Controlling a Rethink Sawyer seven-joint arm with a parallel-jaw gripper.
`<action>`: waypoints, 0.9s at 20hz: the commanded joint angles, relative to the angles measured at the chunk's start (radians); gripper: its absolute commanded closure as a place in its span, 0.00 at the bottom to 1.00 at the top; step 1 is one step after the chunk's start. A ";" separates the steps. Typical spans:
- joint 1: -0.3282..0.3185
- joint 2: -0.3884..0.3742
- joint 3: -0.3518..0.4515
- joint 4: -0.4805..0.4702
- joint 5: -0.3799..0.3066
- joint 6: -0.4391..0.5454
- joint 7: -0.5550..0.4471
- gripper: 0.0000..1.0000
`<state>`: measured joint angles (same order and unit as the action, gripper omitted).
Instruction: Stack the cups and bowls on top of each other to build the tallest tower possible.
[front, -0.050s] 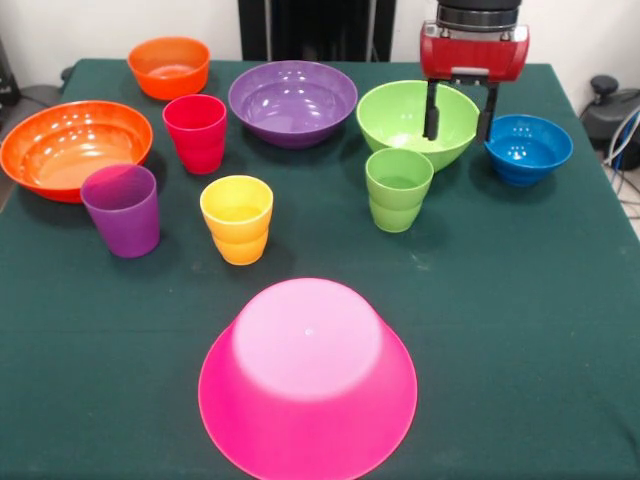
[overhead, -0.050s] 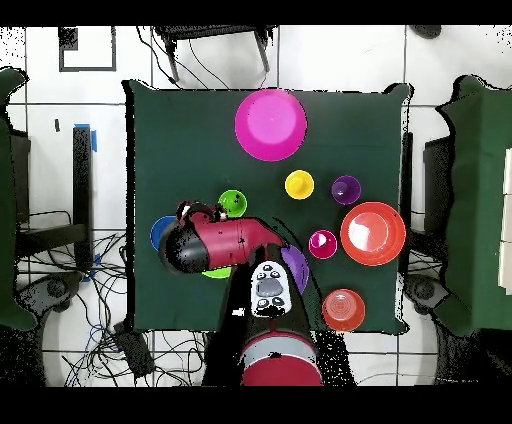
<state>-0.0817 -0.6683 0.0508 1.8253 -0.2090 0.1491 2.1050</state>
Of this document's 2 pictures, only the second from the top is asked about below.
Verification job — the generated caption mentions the blue bowl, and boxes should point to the blue bowl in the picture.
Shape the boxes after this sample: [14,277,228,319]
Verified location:
[149,215,178,253]

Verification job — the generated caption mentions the purple bowl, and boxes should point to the purple bowl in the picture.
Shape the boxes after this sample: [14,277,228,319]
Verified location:
[279,244,311,295]

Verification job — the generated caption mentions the black power brick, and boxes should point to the black power brick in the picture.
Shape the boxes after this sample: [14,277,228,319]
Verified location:
[112,319,156,380]

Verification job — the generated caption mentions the small orange bowl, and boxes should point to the small orange bowl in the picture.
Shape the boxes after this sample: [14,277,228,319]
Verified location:
[321,288,366,333]

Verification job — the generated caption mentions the black pedestal foot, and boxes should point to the black pedestal foot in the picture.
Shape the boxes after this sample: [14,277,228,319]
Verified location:
[403,273,451,317]
[15,270,86,319]

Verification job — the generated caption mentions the red cup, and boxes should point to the red cup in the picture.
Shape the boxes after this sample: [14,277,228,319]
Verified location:
[307,229,338,260]

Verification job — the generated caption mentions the black cross beam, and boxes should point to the black cross beam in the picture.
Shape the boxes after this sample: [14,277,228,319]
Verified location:
[17,222,88,257]

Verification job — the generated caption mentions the green bowl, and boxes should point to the green bowl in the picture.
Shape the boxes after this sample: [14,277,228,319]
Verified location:
[200,266,233,280]

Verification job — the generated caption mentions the dark green tablecloth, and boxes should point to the dark green tablecloth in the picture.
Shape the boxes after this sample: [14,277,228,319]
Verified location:
[124,78,414,336]

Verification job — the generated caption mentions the blue tape strip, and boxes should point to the blue tape strip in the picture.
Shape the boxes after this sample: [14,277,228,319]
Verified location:
[74,122,98,153]

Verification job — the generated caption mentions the black metal stool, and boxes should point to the black metal stool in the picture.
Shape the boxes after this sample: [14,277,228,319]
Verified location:
[152,24,278,84]

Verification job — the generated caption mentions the green cup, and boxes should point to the green cup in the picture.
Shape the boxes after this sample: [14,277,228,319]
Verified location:
[218,189,248,218]

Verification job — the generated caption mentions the green side table cloth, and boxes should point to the green side table cloth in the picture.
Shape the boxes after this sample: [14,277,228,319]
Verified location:
[434,74,512,338]
[0,66,38,332]

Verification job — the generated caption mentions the cable bundle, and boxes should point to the cable bundle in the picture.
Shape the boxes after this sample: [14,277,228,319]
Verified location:
[17,209,135,388]

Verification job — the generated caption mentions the pink bowl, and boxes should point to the pink bowl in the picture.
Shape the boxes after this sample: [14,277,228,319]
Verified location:
[234,88,309,163]

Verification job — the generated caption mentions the purple cup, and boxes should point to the purple cup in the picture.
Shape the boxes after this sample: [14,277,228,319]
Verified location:
[330,174,362,206]

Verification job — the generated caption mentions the white boxes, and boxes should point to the white boxes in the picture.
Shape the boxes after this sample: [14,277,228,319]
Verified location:
[497,146,512,297]

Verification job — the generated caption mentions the large orange bowl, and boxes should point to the large orange bowl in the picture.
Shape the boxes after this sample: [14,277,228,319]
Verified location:
[340,201,408,268]

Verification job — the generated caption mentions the yellow cup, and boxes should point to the yellow cup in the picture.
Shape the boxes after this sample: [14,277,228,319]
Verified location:
[284,169,316,201]

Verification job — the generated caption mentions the black upright post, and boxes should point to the black upright post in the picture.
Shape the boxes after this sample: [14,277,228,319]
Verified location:
[72,125,94,270]

